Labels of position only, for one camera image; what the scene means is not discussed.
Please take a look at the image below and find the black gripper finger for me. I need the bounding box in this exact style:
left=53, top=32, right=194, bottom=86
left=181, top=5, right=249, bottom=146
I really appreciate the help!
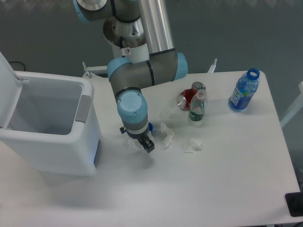
left=138, top=135, right=155, bottom=153

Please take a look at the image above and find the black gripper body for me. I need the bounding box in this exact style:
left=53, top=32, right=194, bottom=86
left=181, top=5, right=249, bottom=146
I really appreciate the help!
left=120, top=126, right=150, bottom=141

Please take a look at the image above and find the paper ball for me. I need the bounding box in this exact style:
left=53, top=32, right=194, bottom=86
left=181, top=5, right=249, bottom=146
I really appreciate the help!
left=160, top=122, right=174, bottom=149
left=127, top=138, right=142, bottom=151
left=185, top=138, right=203, bottom=154

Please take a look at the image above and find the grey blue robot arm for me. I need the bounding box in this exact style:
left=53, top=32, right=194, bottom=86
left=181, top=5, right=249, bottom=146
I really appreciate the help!
left=74, top=0, right=188, bottom=152

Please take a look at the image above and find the blue bottle cap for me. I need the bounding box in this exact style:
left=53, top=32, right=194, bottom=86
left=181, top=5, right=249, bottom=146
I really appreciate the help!
left=149, top=122, right=153, bottom=132

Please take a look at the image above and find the crushed red soda can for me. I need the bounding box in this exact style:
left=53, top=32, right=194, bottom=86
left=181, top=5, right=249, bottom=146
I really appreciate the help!
left=177, top=81, right=206, bottom=111

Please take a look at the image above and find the clear green label bottle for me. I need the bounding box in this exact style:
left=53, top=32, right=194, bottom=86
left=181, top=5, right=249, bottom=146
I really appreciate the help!
left=188, top=88, right=207, bottom=124

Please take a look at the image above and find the white trash bin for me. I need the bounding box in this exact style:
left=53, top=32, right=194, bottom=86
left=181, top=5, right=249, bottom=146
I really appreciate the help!
left=0, top=56, right=101, bottom=176

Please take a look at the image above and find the blue plastic bottle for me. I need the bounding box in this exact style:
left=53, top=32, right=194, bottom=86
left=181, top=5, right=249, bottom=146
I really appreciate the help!
left=228, top=68, right=260, bottom=112

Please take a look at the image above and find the black device at edge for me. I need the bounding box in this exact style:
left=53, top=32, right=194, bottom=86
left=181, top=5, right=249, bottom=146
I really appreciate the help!
left=285, top=192, right=303, bottom=217

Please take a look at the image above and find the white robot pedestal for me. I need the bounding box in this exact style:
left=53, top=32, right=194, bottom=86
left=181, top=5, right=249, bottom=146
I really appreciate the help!
left=103, top=17, right=149, bottom=76

